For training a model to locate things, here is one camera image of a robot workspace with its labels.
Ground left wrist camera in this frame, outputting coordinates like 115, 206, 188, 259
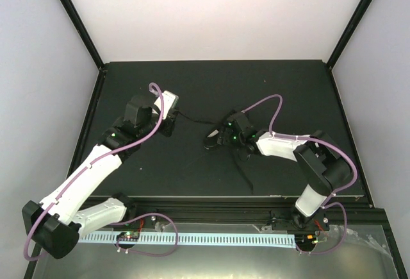
154, 90, 179, 120

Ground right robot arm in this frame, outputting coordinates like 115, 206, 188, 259
206, 111, 358, 230

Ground controller board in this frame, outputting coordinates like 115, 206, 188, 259
295, 232, 329, 246
116, 231, 140, 242

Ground left frame post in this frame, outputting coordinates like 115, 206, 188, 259
43, 0, 106, 74

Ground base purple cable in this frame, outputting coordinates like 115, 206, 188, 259
115, 212, 179, 257
294, 201, 349, 257

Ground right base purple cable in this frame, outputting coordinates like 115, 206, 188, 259
294, 201, 349, 257

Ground white slotted cable duct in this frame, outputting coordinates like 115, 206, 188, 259
79, 231, 296, 249

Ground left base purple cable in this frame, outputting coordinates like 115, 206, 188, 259
115, 212, 179, 257

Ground left controller board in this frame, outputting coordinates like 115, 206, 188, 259
116, 231, 140, 242

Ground frame post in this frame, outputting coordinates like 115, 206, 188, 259
43, 0, 106, 74
325, 0, 390, 70

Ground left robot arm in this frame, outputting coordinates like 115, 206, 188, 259
22, 91, 179, 259

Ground right controller board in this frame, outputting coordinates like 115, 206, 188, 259
295, 232, 329, 246

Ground black aluminium rail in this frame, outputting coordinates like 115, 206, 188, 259
95, 195, 331, 232

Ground black sneaker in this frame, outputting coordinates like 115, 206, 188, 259
202, 124, 224, 150

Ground right frame post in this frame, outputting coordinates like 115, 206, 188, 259
325, 0, 390, 70

